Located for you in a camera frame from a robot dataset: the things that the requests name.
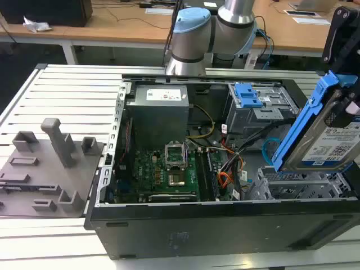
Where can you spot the crumpled white paper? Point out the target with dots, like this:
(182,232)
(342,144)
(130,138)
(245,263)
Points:
(36,26)

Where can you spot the black box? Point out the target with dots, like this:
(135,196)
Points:
(45,11)

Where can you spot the RAM stick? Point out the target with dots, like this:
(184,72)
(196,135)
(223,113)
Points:
(212,174)

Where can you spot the grey power supply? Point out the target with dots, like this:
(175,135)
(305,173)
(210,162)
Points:
(157,118)

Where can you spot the black RAM slot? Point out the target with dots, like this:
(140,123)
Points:
(201,177)

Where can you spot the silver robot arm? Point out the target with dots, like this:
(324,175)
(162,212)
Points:
(191,42)

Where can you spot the grey disk bay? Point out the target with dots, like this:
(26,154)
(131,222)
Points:
(298,188)

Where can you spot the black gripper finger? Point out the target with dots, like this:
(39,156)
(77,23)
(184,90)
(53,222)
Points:
(341,114)
(341,42)

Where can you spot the grey parts rack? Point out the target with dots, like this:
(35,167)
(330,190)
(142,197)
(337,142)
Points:
(56,180)

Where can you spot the white paper sheet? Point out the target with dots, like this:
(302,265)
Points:
(159,11)
(310,20)

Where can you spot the CPU socket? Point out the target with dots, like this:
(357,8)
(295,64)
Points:
(176,180)

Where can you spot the green motherboard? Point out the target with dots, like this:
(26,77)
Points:
(149,171)

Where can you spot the black power brick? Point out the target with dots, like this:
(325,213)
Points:
(145,4)

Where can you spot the black PC case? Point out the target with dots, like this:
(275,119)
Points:
(197,230)

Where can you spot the grey drive cage blue latch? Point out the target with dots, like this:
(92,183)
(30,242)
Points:
(253,115)

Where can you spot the hard disk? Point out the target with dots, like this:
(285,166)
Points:
(298,126)

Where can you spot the wooden desk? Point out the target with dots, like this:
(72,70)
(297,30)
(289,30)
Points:
(126,28)

